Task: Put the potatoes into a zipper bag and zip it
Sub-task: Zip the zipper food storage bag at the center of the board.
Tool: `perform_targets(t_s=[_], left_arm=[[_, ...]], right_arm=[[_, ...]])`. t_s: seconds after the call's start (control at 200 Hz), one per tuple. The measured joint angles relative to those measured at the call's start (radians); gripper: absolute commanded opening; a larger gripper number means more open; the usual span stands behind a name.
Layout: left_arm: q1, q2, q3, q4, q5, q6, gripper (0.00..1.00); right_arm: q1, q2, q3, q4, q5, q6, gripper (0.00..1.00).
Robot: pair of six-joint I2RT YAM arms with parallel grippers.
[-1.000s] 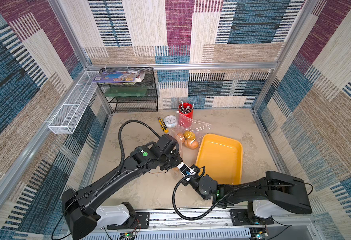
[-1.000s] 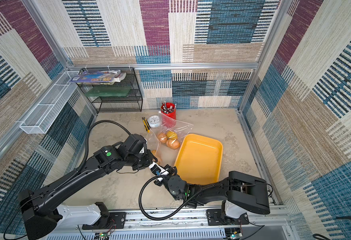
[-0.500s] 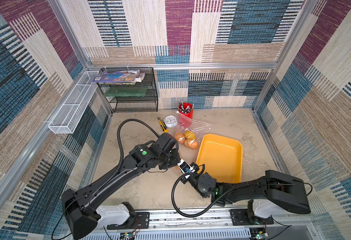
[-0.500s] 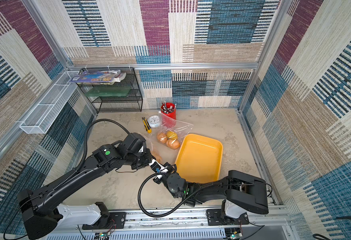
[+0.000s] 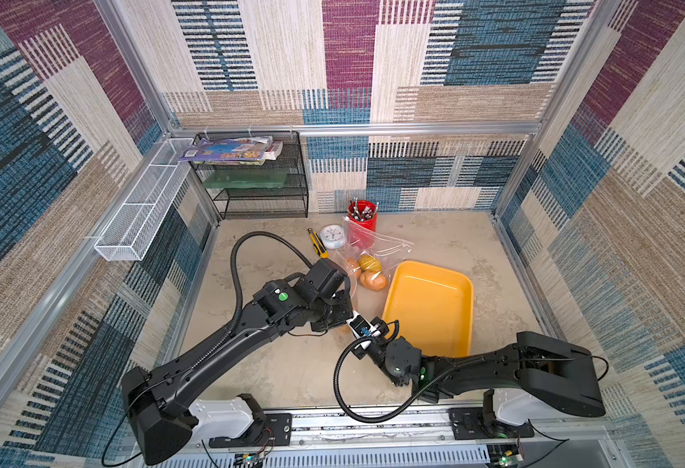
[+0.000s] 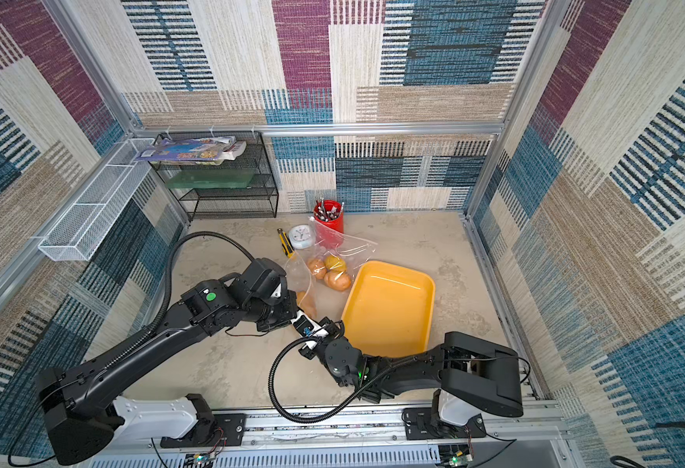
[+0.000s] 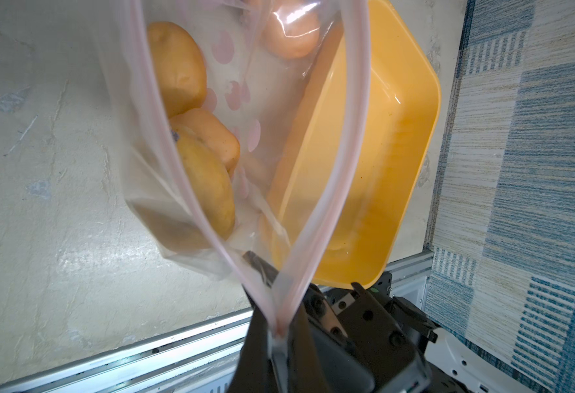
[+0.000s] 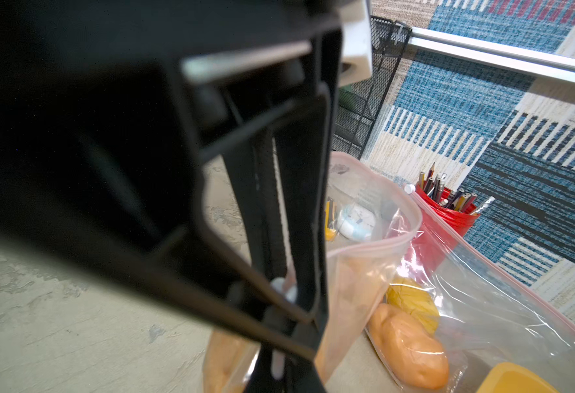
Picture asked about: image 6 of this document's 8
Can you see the white wire wall basket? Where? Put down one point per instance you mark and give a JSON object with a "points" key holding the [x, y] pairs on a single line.
{"points": [[82, 228]]}

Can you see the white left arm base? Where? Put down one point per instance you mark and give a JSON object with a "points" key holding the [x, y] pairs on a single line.
{"points": [[153, 419]]}

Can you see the aluminium front rail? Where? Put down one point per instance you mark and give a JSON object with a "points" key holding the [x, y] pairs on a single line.
{"points": [[373, 436]]}

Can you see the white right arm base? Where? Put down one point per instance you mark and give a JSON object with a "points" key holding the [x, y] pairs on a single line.
{"points": [[454, 411]]}

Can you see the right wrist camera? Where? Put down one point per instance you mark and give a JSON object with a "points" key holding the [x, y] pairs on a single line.
{"points": [[308, 327]]}

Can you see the yellow plastic tray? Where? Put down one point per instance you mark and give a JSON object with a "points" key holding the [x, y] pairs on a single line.
{"points": [[389, 310]]}

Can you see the red ribbed pen cup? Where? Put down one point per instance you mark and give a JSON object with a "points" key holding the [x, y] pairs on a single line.
{"points": [[329, 225]]}

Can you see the white round clock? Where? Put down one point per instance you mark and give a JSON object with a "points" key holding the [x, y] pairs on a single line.
{"points": [[302, 237]]}

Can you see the black wire shelf rack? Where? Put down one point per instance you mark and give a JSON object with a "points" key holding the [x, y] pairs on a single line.
{"points": [[259, 200]]}

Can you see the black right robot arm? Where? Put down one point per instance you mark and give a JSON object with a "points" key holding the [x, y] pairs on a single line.
{"points": [[480, 373]]}

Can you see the green tray in rack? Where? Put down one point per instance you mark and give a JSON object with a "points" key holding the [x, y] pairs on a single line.
{"points": [[213, 179]]}

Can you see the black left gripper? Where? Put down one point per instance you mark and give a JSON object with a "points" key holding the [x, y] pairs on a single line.
{"points": [[292, 307]]}

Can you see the yellow lemon-like potato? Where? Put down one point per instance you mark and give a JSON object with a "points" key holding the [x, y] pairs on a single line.
{"points": [[335, 263]]}

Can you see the colourful book on rack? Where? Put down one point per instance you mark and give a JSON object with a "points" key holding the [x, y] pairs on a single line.
{"points": [[195, 151]]}

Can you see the yellow utility knife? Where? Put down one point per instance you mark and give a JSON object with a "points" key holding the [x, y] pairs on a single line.
{"points": [[286, 243]]}

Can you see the brown potato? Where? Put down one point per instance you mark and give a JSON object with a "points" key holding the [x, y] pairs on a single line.
{"points": [[306, 303], [338, 280]]}

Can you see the clear zipper bag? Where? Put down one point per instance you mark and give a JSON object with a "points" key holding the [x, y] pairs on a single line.
{"points": [[356, 251], [298, 276]]}

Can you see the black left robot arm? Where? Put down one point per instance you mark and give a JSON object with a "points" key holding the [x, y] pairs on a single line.
{"points": [[77, 403]]}

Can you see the orange potato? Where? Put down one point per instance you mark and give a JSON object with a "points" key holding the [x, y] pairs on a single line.
{"points": [[317, 268]]}

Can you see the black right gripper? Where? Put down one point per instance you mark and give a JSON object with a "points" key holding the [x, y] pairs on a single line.
{"points": [[317, 337]]}

